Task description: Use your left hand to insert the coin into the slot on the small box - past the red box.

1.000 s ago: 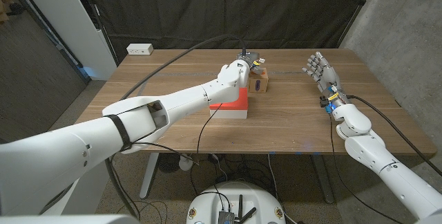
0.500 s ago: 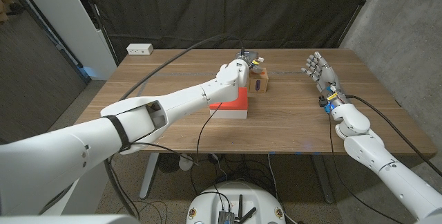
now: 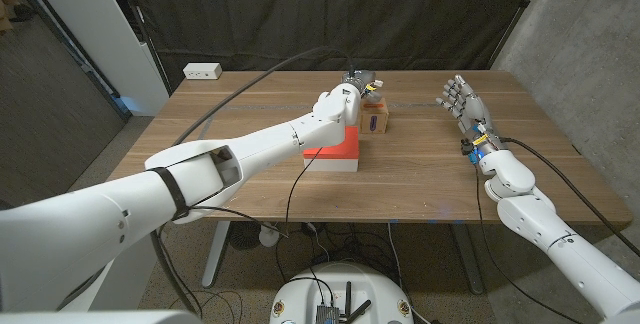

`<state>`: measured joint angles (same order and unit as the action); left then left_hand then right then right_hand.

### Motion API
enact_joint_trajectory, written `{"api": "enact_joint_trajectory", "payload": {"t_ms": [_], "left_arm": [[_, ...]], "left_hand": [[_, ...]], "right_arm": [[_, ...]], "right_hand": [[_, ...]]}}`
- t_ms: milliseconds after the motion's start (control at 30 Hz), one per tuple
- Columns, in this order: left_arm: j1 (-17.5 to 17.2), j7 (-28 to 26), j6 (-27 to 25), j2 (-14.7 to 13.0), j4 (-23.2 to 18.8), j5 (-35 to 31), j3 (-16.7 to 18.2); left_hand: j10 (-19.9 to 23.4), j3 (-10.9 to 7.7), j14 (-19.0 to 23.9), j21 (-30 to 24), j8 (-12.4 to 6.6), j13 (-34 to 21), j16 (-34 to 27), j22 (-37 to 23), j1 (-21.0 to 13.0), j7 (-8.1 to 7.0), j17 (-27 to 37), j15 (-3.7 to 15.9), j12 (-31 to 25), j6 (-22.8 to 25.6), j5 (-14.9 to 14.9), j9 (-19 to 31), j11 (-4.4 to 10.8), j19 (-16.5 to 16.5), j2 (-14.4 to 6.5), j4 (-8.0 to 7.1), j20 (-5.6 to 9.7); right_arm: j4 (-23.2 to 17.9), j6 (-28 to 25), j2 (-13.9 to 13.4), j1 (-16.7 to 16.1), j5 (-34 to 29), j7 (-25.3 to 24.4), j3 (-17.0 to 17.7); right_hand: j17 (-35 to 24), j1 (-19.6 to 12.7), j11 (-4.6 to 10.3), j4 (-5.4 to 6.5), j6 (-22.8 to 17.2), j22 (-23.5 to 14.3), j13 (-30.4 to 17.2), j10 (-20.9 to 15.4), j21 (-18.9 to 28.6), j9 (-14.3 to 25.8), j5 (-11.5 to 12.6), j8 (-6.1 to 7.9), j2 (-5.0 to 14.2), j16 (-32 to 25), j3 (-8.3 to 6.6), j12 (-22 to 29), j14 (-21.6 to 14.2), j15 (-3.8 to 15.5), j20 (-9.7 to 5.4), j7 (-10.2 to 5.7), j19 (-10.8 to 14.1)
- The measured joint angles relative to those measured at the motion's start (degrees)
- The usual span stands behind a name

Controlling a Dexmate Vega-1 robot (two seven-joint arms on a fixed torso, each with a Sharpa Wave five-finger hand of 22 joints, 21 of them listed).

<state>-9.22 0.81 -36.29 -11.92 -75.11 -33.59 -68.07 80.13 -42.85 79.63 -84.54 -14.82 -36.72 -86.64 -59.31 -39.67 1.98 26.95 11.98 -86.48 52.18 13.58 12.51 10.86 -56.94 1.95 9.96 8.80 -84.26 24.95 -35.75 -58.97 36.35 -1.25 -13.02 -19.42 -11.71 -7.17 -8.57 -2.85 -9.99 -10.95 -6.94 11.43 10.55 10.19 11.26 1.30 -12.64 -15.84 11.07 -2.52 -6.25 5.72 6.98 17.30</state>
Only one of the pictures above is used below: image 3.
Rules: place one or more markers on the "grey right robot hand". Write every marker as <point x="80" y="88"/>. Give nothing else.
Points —
<point x="475" y="111"/>

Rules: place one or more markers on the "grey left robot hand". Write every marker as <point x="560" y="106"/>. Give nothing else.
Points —
<point x="364" y="81"/>

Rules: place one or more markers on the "red lidded white box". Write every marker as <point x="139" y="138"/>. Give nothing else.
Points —
<point x="340" y="156"/>

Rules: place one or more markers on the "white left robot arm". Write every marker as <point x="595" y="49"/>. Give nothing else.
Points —
<point x="200" y="174"/>

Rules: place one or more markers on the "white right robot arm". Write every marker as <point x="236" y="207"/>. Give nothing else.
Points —
<point x="550" y="224"/>

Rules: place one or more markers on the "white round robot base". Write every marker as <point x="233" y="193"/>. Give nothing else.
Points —
<point x="345" y="289"/>

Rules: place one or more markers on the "small wooden slot box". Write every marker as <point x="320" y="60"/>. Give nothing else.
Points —
<point x="375" y="121"/>

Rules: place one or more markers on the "white power outlet box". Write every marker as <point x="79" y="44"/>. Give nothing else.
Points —
<point x="202" y="70"/>

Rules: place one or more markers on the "grey tape outline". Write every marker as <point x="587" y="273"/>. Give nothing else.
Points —
<point x="410" y="105"/>

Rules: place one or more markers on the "black curtain backdrop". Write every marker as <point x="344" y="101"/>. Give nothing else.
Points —
<point x="425" y="14"/>

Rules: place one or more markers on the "black backdrop stand pole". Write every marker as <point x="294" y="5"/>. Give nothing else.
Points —
<point x="150" y="44"/>
<point x="524" y="3"/>

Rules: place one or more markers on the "grey table leg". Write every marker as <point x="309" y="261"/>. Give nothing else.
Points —
<point x="467" y="259"/>

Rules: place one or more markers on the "small black floor fan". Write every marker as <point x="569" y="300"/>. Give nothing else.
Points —
<point x="244" y="235"/>

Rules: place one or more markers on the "white table leg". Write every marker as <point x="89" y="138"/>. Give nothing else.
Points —
<point x="216" y="254"/>

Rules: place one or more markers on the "grey radio module with antennas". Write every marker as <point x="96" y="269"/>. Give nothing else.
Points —
<point x="327" y="314"/>

